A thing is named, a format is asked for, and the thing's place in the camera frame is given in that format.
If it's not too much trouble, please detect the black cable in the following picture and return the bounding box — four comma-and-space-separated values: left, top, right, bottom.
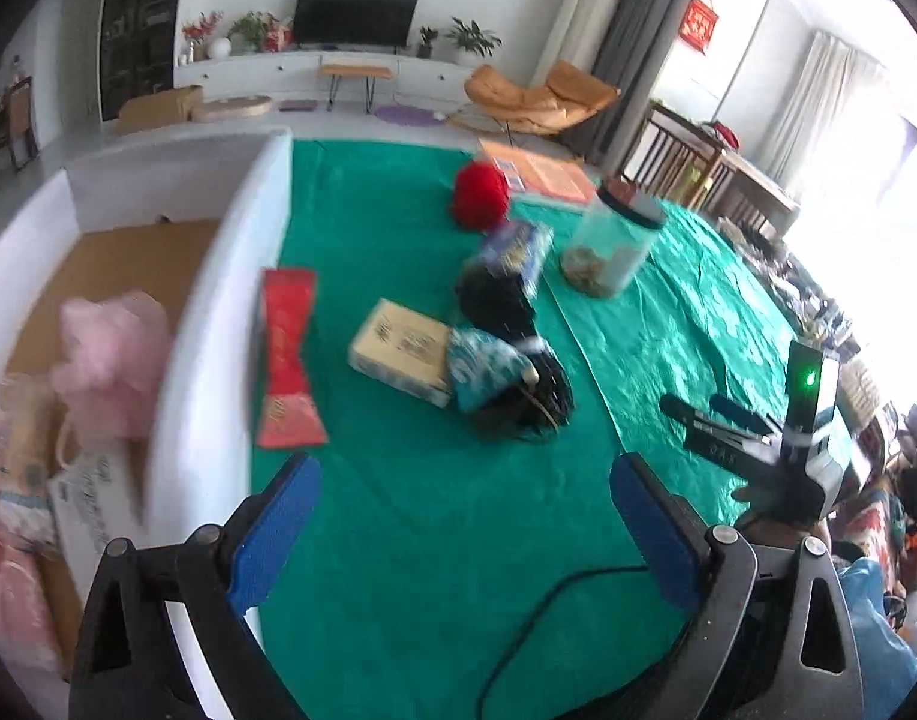
477, 566, 688, 720

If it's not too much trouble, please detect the white television cabinet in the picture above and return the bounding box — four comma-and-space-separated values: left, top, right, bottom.
175, 51, 489, 95

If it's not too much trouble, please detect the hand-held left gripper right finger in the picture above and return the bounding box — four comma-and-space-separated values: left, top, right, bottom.
610, 454, 864, 720

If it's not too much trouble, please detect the purple round mat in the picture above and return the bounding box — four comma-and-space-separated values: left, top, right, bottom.
373, 105, 440, 127

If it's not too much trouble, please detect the red snack packet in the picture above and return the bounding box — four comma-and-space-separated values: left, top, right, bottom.
254, 268, 330, 449

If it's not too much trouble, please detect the red flower arrangement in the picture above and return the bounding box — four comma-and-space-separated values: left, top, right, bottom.
181, 11, 226, 62

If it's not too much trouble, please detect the white curtain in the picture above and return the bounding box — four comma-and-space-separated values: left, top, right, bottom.
758, 30, 886, 181

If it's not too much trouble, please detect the blue plastic bag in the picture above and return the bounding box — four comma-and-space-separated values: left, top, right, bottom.
837, 559, 917, 720

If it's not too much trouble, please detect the brown cardboard box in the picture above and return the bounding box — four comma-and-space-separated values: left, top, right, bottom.
117, 85, 205, 134

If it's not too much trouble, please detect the red yarn ball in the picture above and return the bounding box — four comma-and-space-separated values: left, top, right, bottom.
449, 161, 512, 232

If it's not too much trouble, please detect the pile of assorted clutter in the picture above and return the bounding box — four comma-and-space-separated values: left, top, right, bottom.
717, 217, 917, 616

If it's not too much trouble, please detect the red wall hanging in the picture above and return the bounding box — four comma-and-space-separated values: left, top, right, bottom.
681, 0, 720, 55

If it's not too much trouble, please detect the wooden bench with metal legs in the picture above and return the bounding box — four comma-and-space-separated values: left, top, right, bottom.
319, 64, 393, 113

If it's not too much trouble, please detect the bushy green potted plant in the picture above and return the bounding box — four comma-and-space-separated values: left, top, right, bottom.
228, 11, 275, 55

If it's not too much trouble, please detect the black mesh pouf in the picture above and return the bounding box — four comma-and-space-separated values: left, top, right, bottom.
456, 259, 538, 338

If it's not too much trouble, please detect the pink striped packet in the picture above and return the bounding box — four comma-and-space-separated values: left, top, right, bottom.
0, 371, 65, 680

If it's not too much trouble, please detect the beige round cushion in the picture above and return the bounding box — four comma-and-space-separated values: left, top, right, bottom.
190, 95, 273, 122

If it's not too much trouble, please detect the grey curtain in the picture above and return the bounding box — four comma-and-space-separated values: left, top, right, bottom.
559, 0, 699, 158

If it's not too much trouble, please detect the beige carton box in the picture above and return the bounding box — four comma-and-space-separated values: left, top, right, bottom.
348, 298, 455, 407

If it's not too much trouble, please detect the teal patterned packet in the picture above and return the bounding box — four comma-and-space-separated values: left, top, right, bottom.
444, 326, 538, 413

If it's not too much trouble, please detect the pink plush toy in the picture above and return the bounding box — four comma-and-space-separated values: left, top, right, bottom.
49, 291, 176, 443

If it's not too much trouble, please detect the green satin tablecloth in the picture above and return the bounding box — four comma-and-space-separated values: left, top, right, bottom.
252, 139, 871, 720

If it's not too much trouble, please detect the clear jar with black lid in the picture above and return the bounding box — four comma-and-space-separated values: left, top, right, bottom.
561, 178, 668, 297

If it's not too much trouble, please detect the dark tall cabinet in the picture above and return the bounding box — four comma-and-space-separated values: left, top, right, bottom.
98, 0, 191, 121

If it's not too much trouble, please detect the person's right hand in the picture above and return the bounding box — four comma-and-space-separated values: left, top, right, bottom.
732, 481, 834, 550

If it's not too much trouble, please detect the flat screen television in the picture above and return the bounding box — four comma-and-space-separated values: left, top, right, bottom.
291, 0, 420, 47

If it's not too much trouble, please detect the wooden dining chair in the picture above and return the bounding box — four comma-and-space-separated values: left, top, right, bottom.
0, 75, 40, 188

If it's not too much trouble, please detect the orange book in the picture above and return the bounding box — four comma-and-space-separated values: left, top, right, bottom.
477, 139, 598, 205

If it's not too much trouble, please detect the standing air conditioner with cover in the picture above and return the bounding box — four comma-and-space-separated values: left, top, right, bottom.
529, 0, 630, 91

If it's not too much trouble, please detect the white cardboard box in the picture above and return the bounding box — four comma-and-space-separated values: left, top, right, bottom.
0, 127, 294, 720

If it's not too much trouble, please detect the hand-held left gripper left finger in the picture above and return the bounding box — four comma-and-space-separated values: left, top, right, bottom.
68, 454, 324, 720

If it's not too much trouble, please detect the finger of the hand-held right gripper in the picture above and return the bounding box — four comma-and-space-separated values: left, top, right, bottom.
709, 392, 780, 437
659, 394, 781, 466

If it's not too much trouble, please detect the white wet wipes packet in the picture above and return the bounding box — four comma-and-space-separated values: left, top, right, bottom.
47, 442, 155, 601

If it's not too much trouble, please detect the large green potted plant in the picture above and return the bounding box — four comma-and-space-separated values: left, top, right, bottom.
447, 17, 503, 67

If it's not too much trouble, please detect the orange lounge chair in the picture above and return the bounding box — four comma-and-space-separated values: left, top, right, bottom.
447, 60, 623, 147

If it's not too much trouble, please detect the blue and yellow packet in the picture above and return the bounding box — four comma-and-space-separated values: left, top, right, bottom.
473, 220, 555, 301

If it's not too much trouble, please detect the black cord bundle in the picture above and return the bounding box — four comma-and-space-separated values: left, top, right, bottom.
473, 337, 575, 443

